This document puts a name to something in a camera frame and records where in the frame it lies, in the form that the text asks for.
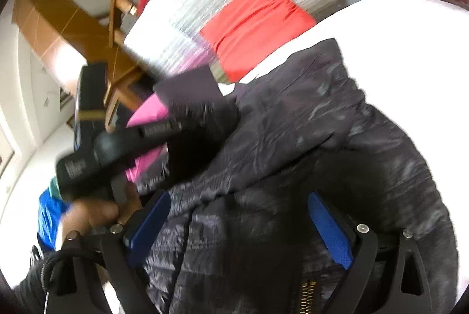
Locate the brown wooden wardrobe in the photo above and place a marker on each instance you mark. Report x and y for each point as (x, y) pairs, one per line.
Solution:
(66, 24)

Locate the black quilted jacket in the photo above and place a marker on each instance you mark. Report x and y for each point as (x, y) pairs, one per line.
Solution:
(293, 138)

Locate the orange-red cushion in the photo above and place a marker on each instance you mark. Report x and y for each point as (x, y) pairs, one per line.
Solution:
(256, 24)

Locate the white textured bedspread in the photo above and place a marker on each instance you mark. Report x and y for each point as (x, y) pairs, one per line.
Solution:
(403, 43)

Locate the teal garment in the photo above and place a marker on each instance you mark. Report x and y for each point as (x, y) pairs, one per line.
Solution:
(54, 186)

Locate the silver foil mat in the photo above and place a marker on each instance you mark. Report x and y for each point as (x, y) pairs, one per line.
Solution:
(220, 6)

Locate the pink pillow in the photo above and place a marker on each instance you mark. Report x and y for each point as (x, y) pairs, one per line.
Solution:
(146, 113)

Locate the blue garment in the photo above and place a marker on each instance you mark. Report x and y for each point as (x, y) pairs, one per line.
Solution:
(47, 218)

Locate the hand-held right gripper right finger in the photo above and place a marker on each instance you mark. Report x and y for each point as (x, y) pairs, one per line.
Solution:
(329, 229)

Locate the person's left hand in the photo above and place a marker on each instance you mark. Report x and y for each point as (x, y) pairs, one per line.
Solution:
(91, 215)

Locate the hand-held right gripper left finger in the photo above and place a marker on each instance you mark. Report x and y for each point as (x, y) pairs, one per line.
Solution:
(146, 229)

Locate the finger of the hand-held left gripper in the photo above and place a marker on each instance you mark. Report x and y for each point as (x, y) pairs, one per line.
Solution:
(157, 130)

